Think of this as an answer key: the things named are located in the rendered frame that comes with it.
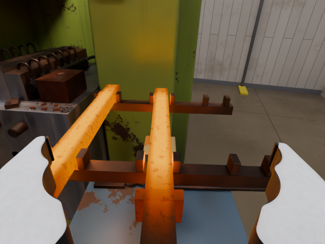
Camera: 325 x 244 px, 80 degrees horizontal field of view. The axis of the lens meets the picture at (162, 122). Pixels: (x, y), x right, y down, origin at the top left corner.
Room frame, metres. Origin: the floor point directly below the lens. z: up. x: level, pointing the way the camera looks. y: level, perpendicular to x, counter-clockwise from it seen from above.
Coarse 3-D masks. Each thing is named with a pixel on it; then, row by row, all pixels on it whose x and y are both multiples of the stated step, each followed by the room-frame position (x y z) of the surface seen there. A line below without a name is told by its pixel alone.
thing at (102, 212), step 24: (96, 192) 0.36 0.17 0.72; (120, 192) 0.36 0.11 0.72; (192, 192) 0.37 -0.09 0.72; (216, 192) 0.37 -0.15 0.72; (96, 216) 0.29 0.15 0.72; (120, 216) 0.29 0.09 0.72; (192, 216) 0.30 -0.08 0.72; (216, 216) 0.30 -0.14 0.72; (96, 240) 0.24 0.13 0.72; (120, 240) 0.24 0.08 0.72; (192, 240) 0.24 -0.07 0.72; (216, 240) 0.24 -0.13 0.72; (240, 240) 0.25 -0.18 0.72
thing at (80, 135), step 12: (108, 84) 0.45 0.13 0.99; (108, 96) 0.38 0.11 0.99; (96, 108) 0.32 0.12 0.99; (108, 108) 0.35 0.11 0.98; (84, 120) 0.27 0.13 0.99; (96, 120) 0.28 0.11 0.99; (72, 132) 0.24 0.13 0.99; (84, 132) 0.24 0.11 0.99; (96, 132) 0.27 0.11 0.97; (60, 144) 0.21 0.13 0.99; (72, 144) 0.21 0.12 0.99; (84, 144) 0.22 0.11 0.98; (60, 156) 0.18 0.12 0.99; (72, 156) 0.19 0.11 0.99; (60, 168) 0.16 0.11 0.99; (72, 168) 0.18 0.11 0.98; (60, 180) 0.15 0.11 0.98; (60, 192) 0.15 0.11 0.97
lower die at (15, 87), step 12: (84, 48) 0.92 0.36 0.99; (12, 60) 0.67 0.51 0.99; (60, 60) 0.71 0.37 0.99; (0, 72) 0.51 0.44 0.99; (12, 72) 0.52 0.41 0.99; (24, 72) 0.53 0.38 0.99; (36, 72) 0.57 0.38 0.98; (48, 72) 0.63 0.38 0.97; (0, 84) 0.51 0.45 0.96; (12, 84) 0.51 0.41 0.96; (24, 84) 0.51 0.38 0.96; (0, 96) 0.51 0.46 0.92; (12, 96) 0.51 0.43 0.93; (24, 96) 0.51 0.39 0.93
